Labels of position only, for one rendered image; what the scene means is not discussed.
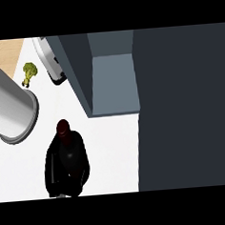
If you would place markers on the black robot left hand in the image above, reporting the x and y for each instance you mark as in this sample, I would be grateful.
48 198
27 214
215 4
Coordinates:
51 175

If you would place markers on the dark red wine bottle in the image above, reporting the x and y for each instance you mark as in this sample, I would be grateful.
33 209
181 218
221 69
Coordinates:
63 128

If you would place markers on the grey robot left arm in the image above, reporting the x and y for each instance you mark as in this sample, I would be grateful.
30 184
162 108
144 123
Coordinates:
8 103

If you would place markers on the dark grey cabinet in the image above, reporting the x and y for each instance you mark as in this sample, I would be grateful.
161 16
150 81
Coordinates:
114 85

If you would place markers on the dark grey cabinet door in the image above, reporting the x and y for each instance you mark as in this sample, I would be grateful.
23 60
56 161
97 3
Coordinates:
184 108

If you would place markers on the green broccoli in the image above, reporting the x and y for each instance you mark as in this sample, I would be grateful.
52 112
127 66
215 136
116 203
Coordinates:
30 70

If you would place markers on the white and black appliance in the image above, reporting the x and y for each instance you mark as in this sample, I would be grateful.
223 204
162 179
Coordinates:
50 63

